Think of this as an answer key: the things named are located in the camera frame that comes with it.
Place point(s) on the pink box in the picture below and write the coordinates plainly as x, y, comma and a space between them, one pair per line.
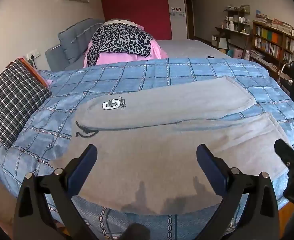
238, 54

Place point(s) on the grey padded headboard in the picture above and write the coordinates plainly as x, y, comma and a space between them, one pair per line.
74, 40

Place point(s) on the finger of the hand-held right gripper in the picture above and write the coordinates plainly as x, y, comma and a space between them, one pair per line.
286, 151

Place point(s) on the wooden bookshelf with books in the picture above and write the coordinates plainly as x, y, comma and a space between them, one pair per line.
277, 42

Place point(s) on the leopard print cloth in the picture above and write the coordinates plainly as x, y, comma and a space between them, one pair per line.
119, 40

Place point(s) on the pink blanket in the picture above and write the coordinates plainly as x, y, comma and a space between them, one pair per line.
127, 57

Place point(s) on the red wardrobe panel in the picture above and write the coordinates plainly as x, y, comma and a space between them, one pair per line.
137, 12

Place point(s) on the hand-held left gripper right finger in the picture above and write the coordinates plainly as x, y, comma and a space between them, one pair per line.
207, 165

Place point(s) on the small wooden shelf with bottles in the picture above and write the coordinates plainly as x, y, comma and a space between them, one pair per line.
233, 22

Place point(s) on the blue checked blanket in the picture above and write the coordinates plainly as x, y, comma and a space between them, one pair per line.
137, 77

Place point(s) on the black white plaid pillow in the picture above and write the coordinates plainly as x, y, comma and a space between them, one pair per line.
11, 100

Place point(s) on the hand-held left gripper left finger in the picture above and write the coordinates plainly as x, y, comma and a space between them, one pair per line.
87, 162

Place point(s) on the grey sweat pants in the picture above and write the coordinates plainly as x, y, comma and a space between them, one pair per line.
162, 140

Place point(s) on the orange wooden frame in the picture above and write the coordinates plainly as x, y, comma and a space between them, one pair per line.
34, 72

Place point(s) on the grey mattress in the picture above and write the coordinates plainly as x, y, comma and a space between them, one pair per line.
187, 48

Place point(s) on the wall power socket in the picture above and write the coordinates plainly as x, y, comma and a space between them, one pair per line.
33, 55

